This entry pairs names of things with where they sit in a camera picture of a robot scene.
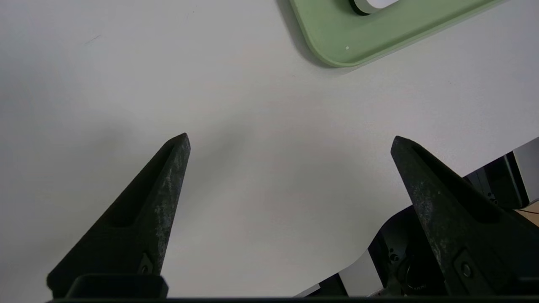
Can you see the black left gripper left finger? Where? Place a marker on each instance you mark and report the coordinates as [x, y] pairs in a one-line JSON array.
[[126, 235]]

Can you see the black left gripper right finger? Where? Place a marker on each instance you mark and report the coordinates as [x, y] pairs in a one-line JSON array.
[[476, 240]]

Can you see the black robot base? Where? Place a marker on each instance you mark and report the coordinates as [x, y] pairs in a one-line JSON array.
[[396, 261]]

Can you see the green plastic tray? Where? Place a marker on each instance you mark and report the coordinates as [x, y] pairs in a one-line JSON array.
[[337, 33]]

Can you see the white rectangular case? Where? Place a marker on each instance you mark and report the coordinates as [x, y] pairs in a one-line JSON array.
[[374, 4]]

